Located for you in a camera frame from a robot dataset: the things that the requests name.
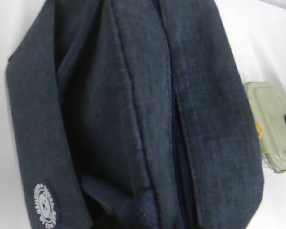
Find yellow toy pumpkin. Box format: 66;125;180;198
255;123;263;139

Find green lidded glass container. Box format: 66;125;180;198
244;82;286;173

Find dark blue fabric lunch bag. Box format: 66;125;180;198
6;0;264;229

